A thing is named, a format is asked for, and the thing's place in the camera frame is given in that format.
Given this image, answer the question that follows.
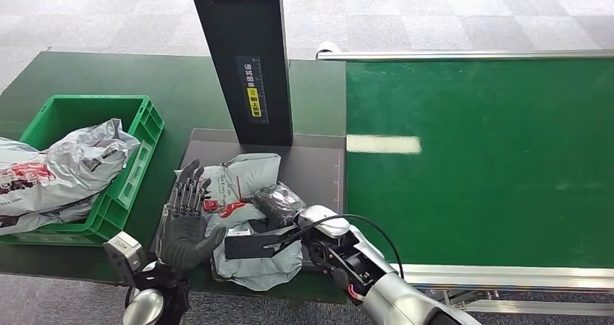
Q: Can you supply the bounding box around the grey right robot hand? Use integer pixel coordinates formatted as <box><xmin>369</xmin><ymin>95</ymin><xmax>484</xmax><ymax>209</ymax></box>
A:
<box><xmin>249</xmin><ymin>182</ymin><xmax>308</xmax><ymax>231</ymax></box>

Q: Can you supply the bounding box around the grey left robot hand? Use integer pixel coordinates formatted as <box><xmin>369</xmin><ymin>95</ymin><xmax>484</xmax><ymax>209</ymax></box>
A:
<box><xmin>156</xmin><ymin>159</ymin><xmax>227</xmax><ymax>272</ymax></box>

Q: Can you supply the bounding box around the grey mailer package red print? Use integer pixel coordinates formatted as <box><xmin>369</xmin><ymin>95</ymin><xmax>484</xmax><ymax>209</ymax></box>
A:
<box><xmin>173</xmin><ymin>153</ymin><xmax>304</xmax><ymax>292</ymax></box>
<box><xmin>0</xmin><ymin>118</ymin><xmax>141</xmax><ymax>219</ymax></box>

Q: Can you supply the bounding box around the black weighing platform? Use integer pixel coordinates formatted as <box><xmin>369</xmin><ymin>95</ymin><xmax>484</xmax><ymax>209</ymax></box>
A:
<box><xmin>152</xmin><ymin>128</ymin><xmax>348</xmax><ymax>274</ymax></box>

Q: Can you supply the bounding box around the green plastic basket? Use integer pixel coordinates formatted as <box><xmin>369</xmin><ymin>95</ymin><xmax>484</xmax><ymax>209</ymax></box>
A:
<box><xmin>0</xmin><ymin>95</ymin><xmax>166</xmax><ymax>248</ymax></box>

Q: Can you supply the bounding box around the crumpled grey mailer package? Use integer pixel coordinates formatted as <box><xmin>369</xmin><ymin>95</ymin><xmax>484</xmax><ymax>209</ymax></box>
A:
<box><xmin>0</xmin><ymin>197</ymin><xmax>97</xmax><ymax>237</ymax></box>

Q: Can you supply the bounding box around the yellow warning label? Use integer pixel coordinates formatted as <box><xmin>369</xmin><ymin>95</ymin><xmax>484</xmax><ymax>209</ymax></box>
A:
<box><xmin>246</xmin><ymin>87</ymin><xmax>263</xmax><ymax>118</ymax></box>

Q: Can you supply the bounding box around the white conveyor roller end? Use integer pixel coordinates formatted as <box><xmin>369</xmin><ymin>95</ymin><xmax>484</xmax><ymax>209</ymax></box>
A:
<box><xmin>315</xmin><ymin>41</ymin><xmax>342</xmax><ymax>60</ymax></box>

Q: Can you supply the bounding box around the black scanner column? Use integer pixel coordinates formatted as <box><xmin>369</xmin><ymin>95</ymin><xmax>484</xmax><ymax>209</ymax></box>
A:
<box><xmin>185</xmin><ymin>0</ymin><xmax>295</xmax><ymax>147</ymax></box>

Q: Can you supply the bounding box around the green conveyor belt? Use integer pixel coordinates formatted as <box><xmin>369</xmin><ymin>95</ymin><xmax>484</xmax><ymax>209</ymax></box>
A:
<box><xmin>345</xmin><ymin>58</ymin><xmax>614</xmax><ymax>269</ymax></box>

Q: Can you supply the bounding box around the aluminium conveyor support beam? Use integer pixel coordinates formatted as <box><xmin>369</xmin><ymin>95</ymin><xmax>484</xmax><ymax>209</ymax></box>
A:
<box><xmin>429</xmin><ymin>289</ymin><xmax>614</xmax><ymax>317</ymax></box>

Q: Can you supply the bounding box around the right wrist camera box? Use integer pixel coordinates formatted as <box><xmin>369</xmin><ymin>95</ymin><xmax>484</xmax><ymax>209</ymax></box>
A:
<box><xmin>223</xmin><ymin>224</ymin><xmax>300</xmax><ymax>261</ymax></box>

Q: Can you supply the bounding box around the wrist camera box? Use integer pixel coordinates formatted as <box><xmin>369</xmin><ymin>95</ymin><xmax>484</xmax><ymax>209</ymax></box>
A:
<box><xmin>223</xmin><ymin>224</ymin><xmax>300</xmax><ymax>261</ymax></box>
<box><xmin>104</xmin><ymin>232</ymin><xmax>146</xmax><ymax>285</ymax></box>

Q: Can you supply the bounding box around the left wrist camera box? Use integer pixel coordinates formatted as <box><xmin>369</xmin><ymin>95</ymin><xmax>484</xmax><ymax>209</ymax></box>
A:
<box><xmin>104</xmin><ymin>232</ymin><xmax>146</xmax><ymax>285</ymax></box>

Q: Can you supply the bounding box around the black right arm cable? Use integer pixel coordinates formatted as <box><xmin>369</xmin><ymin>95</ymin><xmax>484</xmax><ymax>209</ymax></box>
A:
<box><xmin>282</xmin><ymin>214</ymin><xmax>405</xmax><ymax>281</ymax></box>

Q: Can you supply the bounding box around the thin aluminium conveyor rail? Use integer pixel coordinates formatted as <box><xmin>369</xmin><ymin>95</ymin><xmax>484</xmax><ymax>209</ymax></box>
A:
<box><xmin>315</xmin><ymin>49</ymin><xmax>614</xmax><ymax>63</ymax></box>

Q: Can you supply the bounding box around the wide aluminium conveyor rail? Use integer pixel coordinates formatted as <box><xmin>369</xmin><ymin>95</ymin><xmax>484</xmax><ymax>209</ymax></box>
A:
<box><xmin>390</xmin><ymin>263</ymin><xmax>614</xmax><ymax>291</ymax></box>

